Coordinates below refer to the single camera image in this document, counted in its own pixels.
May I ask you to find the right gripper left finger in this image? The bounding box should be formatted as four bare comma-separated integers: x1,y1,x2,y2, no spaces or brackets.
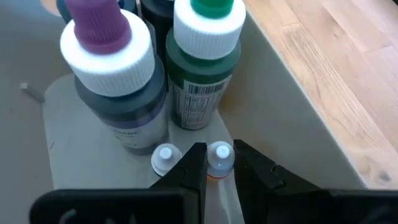
149,142,209,224

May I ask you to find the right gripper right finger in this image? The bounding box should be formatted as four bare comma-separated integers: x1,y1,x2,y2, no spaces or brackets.
233,139,331,224

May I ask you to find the small white-capped dropper bottle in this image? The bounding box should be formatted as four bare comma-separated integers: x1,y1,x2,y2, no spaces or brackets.
206,141,236,180

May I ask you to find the small red dropper bottle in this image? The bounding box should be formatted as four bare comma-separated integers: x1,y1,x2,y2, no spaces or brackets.
150,142,183,177

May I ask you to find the large green food coloring bottle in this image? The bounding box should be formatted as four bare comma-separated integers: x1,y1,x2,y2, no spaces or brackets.
165,0,247,131

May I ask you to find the large violet food coloring bottle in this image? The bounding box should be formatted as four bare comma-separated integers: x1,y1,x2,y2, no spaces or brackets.
59,0,170,156

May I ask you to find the large black food coloring bottle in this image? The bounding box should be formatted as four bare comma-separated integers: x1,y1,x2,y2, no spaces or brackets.
139,0,175,63

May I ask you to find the large blue food coloring bottle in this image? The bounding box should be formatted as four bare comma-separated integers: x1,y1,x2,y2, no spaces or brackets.
55,0,138,24

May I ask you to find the grey plastic bin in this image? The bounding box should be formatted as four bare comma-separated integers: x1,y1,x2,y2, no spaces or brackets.
0,0,370,224

